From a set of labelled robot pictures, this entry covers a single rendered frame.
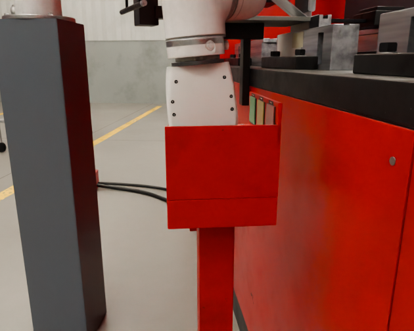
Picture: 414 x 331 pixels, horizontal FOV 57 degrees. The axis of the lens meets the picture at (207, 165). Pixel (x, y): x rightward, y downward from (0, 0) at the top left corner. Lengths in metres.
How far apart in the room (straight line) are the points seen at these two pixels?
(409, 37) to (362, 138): 0.21
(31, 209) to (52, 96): 0.34
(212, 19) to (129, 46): 8.06
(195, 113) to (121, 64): 8.09
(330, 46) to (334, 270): 0.49
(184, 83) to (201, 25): 0.08
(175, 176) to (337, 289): 0.29
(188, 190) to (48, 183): 0.71
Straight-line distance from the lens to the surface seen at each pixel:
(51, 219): 1.23
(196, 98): 0.54
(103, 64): 8.75
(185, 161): 0.53
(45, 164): 1.18
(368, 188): 0.51
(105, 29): 8.72
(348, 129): 0.55
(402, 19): 0.69
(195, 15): 0.52
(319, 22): 1.01
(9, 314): 1.67
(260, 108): 0.63
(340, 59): 0.91
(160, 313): 1.52
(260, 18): 1.01
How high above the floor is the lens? 0.90
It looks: 15 degrees down
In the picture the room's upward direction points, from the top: straight up
